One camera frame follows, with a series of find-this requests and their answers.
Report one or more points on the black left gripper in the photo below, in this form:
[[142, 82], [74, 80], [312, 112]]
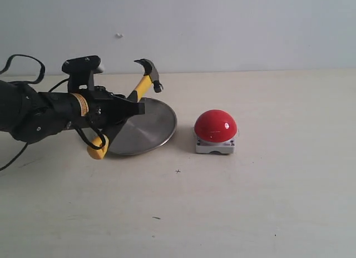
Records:
[[99, 107]]

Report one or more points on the yellow black claw hammer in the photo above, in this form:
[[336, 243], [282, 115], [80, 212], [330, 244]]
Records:
[[98, 150]]

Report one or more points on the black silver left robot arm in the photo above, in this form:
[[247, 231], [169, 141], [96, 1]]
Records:
[[30, 116]]

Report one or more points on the red dome push button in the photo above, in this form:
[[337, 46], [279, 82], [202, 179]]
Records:
[[215, 131]]

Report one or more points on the round stainless steel plate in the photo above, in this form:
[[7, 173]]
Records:
[[143, 133]]

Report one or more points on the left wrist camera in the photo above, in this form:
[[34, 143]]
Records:
[[81, 71]]

